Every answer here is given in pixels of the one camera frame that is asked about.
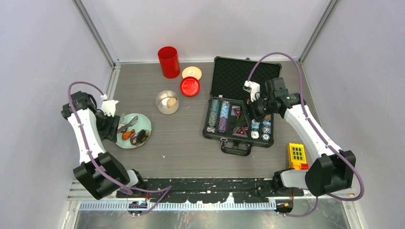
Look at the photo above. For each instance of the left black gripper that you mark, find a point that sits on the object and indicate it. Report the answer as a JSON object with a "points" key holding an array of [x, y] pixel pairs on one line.
{"points": [[110, 133]]}

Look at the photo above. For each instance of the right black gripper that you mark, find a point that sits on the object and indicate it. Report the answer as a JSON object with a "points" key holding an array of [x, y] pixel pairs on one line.
{"points": [[256, 115]]}

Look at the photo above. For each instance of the beige dumpling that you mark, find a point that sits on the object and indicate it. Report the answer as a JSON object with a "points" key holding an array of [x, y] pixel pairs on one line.
{"points": [[171, 102]]}

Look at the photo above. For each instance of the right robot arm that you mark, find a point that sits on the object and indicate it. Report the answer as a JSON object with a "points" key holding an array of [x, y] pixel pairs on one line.
{"points": [[332, 168]]}

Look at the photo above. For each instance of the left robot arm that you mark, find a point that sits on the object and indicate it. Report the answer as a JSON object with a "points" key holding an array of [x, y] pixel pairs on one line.
{"points": [[99, 171]]}

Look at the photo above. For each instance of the pale green plate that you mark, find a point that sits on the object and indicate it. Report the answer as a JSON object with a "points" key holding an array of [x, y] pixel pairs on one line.
{"points": [[143, 123]]}

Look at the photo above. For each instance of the black poker chip case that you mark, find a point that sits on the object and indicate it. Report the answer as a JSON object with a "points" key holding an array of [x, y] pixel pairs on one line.
{"points": [[228, 118]]}

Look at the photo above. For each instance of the round metal tin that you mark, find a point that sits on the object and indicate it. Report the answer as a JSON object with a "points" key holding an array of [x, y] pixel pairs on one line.
{"points": [[161, 100]]}

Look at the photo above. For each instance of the yellow toy block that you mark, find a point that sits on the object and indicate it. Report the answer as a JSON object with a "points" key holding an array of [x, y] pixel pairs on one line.
{"points": [[297, 157]]}

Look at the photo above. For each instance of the red round lid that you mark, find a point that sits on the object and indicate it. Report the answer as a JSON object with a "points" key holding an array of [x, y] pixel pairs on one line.
{"points": [[190, 86]]}

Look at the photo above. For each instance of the cream round inner lid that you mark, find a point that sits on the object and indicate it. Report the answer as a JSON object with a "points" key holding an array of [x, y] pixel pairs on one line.
{"points": [[192, 71]]}

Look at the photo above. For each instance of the red cylindrical container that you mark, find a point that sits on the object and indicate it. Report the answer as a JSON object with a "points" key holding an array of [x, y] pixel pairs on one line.
{"points": [[169, 62]]}

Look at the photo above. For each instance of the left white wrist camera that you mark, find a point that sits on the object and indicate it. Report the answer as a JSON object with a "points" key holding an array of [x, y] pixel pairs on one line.
{"points": [[108, 106]]}

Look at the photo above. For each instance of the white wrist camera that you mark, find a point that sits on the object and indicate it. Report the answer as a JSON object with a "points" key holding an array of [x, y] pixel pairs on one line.
{"points": [[253, 89], [108, 106]]}

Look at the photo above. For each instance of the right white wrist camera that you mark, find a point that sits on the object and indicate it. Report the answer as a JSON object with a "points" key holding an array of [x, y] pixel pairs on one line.
{"points": [[253, 89]]}

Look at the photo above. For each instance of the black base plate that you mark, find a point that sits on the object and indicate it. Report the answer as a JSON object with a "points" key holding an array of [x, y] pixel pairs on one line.
{"points": [[212, 190]]}

